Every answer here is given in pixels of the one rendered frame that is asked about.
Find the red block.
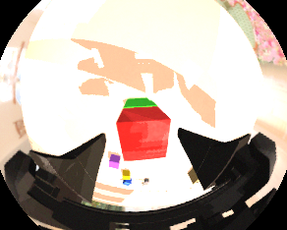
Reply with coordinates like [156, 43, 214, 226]
[116, 106, 171, 161]

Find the small purple block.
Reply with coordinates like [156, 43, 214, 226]
[108, 153, 121, 170]

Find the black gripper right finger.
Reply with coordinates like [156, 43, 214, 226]
[176, 127, 252, 191]

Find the small blue block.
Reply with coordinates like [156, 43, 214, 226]
[123, 178, 132, 186]

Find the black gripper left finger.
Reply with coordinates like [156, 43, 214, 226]
[29, 134, 107, 204]

